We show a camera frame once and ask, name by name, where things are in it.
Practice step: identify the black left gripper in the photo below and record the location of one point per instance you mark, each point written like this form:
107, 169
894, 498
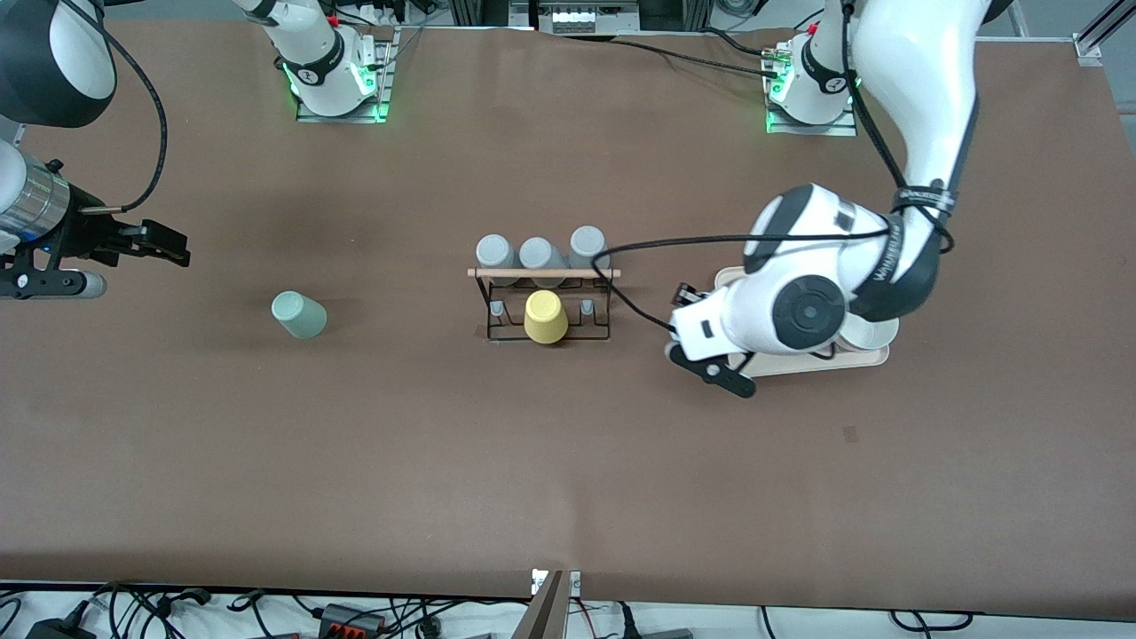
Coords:
685, 294

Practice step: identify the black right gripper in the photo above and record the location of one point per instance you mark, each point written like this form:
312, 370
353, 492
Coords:
89, 234

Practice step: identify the mint green cup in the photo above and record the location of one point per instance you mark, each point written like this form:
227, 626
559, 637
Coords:
300, 316

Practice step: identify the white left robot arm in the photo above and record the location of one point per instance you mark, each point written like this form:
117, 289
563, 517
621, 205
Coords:
923, 89

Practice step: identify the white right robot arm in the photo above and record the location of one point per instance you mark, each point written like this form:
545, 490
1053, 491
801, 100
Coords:
311, 44

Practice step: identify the grey cup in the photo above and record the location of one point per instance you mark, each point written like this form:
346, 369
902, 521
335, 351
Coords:
538, 254
494, 251
586, 241

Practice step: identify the beige rectangular tray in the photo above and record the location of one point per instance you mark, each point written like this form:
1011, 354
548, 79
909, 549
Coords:
799, 362

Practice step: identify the yellow cup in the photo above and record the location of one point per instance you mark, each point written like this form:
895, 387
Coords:
546, 318

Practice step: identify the white bowl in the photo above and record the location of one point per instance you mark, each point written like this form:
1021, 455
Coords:
874, 333

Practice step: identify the grey socket strip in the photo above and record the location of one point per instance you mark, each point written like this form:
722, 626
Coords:
586, 18

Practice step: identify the black power adapter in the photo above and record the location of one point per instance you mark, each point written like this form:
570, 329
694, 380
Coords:
60, 628

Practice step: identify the black box orange connectors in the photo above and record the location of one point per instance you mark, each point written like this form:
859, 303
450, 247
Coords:
353, 619

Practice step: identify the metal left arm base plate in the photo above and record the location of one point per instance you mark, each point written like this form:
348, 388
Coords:
812, 130

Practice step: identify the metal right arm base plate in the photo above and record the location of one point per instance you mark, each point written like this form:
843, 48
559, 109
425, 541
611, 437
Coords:
388, 71

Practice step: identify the white mount bracket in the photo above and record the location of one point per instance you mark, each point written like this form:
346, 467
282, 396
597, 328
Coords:
574, 583

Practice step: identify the grey wedge camera mount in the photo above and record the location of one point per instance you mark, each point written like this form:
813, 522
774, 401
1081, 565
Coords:
543, 612

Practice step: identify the aluminium corner bracket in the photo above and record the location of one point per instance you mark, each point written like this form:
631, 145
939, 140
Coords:
1096, 40

